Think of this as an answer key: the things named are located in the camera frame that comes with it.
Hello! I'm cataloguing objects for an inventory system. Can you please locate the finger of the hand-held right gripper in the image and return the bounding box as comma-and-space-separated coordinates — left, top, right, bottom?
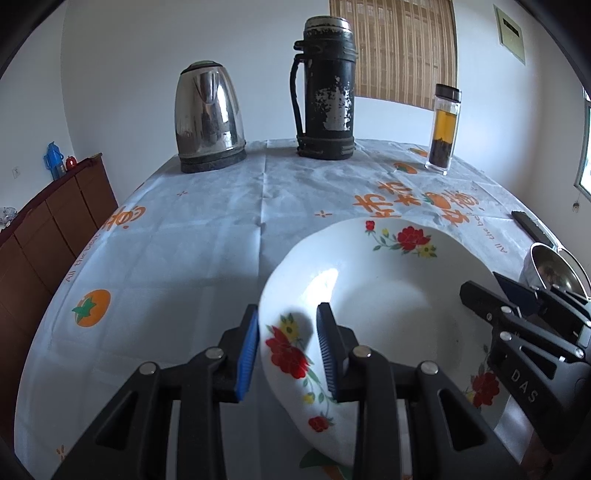
459, 281, 583, 364
493, 271, 591, 347

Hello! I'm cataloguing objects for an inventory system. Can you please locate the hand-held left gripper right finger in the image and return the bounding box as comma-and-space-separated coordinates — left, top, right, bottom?
315, 302, 527, 480

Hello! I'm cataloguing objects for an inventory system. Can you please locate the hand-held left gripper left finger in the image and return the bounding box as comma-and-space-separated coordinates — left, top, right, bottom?
51, 304, 260, 480

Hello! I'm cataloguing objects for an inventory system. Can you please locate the stainless steel bowl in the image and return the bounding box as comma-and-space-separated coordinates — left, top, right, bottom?
521, 242, 591, 301

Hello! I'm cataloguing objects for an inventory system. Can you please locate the red flower white plate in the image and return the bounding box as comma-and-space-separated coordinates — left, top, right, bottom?
257, 217, 522, 469

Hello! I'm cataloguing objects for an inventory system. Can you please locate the black smartphone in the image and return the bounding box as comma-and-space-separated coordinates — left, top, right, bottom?
511, 210, 557, 247

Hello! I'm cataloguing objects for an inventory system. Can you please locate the orange print white tablecloth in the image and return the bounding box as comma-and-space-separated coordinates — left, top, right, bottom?
14, 138, 555, 480

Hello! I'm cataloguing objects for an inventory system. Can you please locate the glass window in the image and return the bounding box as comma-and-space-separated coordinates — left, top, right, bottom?
573, 88, 591, 201

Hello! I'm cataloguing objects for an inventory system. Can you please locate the glass tea bottle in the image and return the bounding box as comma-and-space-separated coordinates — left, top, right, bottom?
425, 84, 461, 176

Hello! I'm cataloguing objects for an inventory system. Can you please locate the brown wooden cabinet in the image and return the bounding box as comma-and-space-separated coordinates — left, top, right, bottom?
0, 153, 120, 416

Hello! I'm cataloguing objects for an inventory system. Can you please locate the stainless steel electric kettle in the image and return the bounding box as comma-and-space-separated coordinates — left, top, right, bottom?
174, 60, 247, 174

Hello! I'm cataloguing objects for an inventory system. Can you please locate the worn black thermos flask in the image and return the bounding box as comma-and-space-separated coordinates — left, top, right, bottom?
290, 16, 358, 160

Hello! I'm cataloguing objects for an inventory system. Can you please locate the bamboo window blind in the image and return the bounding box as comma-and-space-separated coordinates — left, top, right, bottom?
329, 0, 458, 112

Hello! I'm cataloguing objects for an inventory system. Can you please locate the blue thermos jug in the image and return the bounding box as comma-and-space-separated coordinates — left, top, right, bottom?
44, 141, 64, 182

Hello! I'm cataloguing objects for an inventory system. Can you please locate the pale green wall panel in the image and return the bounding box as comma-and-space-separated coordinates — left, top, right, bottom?
493, 4, 527, 64

